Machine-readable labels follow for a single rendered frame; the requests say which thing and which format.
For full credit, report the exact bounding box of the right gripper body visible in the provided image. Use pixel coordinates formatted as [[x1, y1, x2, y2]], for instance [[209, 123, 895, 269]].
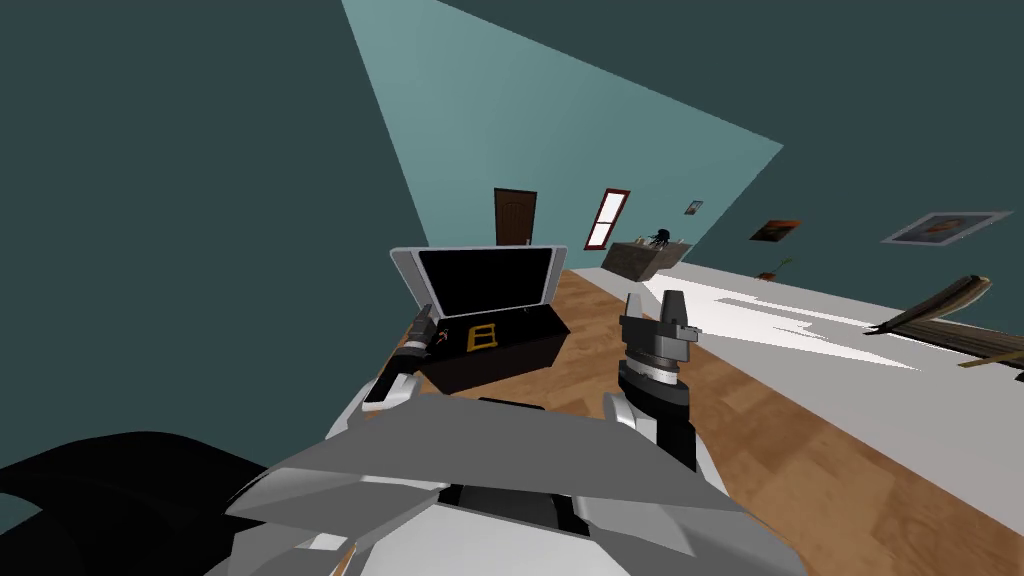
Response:
[[618, 314, 704, 368]]

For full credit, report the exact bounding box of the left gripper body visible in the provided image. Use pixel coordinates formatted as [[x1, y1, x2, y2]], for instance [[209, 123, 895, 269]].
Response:
[[407, 303, 439, 345]]

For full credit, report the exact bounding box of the grey brown dresser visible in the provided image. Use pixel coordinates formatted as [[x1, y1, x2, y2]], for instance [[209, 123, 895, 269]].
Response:
[[600, 227, 694, 284]]

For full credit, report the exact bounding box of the red framed window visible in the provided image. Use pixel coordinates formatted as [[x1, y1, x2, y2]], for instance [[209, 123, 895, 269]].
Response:
[[583, 187, 632, 252]]

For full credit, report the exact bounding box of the black box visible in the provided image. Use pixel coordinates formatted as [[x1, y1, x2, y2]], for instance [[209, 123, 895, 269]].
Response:
[[415, 307, 572, 396]]

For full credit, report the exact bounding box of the orange picture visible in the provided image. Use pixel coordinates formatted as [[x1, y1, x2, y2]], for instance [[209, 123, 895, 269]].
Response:
[[748, 219, 802, 244]]

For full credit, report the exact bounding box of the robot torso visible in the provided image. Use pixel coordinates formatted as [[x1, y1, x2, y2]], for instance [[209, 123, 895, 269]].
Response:
[[206, 393, 809, 576]]

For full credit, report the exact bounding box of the dark brown door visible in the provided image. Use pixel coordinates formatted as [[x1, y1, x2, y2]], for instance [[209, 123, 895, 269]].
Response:
[[493, 187, 539, 248]]

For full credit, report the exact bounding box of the brown wooden furniture piece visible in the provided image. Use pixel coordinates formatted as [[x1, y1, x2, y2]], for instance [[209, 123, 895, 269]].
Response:
[[862, 274, 1024, 379]]

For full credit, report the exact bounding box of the large grey framed picture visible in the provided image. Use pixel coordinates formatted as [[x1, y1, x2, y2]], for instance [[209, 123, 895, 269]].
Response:
[[880, 211, 1014, 248]]

